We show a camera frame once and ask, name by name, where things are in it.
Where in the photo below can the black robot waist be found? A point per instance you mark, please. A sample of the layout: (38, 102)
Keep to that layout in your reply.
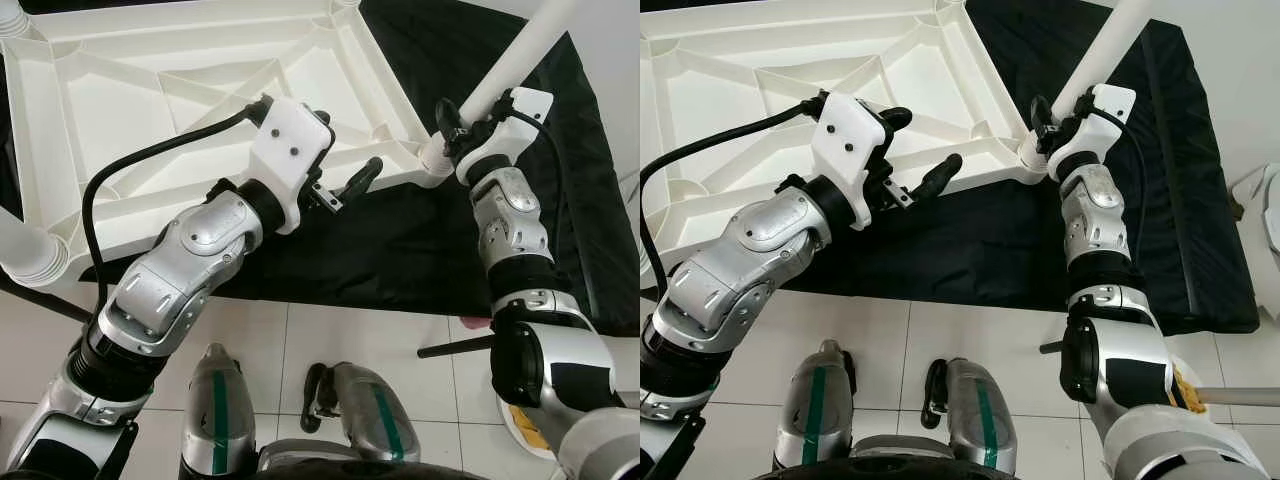
(910, 474)
(350, 473)

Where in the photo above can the white rounded floor appliance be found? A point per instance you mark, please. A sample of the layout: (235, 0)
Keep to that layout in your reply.
(1262, 200)

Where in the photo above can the crumpled yellow cloth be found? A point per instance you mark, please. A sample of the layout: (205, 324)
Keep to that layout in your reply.
(528, 425)
(1185, 385)

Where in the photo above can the black table cloth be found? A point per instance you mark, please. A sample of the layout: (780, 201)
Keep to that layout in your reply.
(400, 250)
(980, 250)

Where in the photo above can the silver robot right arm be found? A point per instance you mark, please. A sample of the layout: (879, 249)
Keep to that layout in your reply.
(515, 230)
(1095, 225)

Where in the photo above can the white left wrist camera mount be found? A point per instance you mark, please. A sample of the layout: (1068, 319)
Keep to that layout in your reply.
(290, 150)
(848, 145)

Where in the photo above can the black metal table frame leg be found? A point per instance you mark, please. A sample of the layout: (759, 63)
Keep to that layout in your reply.
(45, 305)
(455, 348)
(1052, 347)

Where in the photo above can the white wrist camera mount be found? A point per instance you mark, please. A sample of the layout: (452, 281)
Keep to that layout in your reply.
(290, 150)
(525, 110)
(1110, 105)
(848, 145)

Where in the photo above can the grey metal pole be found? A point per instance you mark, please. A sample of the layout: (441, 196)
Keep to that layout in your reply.
(1240, 397)

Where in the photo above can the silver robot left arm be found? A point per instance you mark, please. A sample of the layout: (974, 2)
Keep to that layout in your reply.
(740, 265)
(175, 270)

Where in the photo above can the white plastic table top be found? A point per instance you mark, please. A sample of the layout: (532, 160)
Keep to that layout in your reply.
(120, 110)
(720, 110)

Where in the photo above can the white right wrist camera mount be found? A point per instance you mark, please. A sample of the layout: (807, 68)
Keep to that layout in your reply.
(1110, 105)
(525, 110)

